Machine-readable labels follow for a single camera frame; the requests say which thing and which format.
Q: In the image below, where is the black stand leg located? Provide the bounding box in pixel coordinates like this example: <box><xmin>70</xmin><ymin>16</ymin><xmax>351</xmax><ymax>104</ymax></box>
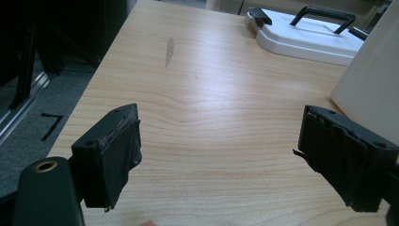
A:
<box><xmin>8</xmin><ymin>23</ymin><xmax>39</xmax><ymax>110</ymax></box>

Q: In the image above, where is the white case with black handle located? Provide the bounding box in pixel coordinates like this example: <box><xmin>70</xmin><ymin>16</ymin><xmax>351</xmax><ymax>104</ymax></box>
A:
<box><xmin>244</xmin><ymin>5</ymin><xmax>370</xmax><ymax>67</ymax></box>

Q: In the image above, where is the metal floor rail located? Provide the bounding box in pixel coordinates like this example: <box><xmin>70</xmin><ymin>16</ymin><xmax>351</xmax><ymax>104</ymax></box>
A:
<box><xmin>0</xmin><ymin>71</ymin><xmax>51</xmax><ymax>146</ymax></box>

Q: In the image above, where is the beige cardboard box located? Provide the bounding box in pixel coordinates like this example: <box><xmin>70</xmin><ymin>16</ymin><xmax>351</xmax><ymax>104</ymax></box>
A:
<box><xmin>329</xmin><ymin>0</ymin><xmax>399</xmax><ymax>147</ymax></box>

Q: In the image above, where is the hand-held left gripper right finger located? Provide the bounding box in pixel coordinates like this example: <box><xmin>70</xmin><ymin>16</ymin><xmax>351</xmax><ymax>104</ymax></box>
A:
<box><xmin>293</xmin><ymin>105</ymin><xmax>399</xmax><ymax>213</ymax></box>

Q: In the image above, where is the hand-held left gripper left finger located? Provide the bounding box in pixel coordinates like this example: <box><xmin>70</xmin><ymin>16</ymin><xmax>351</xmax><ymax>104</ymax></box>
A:
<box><xmin>71</xmin><ymin>103</ymin><xmax>143</xmax><ymax>213</ymax></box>

